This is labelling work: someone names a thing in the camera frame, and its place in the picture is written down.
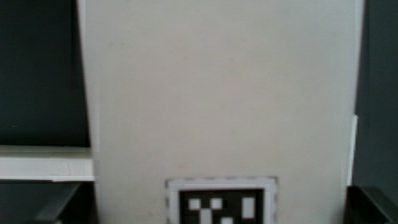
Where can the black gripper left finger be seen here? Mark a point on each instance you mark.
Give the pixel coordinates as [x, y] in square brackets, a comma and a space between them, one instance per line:
[42, 202]

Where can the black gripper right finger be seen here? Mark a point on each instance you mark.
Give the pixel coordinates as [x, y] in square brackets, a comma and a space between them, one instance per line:
[369, 208]

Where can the white L-shaped table fence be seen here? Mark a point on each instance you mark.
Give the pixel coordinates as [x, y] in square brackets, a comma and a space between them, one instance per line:
[50, 163]

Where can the white cabinet top block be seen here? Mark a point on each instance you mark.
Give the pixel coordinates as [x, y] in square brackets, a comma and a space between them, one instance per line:
[220, 86]

